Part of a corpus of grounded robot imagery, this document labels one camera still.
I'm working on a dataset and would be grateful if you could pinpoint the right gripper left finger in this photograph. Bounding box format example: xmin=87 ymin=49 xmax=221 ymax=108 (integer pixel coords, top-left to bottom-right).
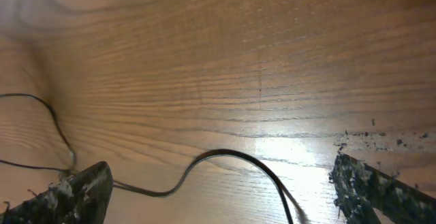
xmin=1 ymin=161 xmax=113 ymax=224

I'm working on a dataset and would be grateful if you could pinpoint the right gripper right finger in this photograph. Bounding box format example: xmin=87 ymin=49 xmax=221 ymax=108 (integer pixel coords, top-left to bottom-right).
xmin=329 ymin=153 xmax=435 ymax=223

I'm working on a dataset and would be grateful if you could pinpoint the black usb cable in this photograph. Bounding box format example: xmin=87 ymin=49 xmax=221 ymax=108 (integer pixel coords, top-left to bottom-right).
xmin=0 ymin=93 xmax=309 ymax=224

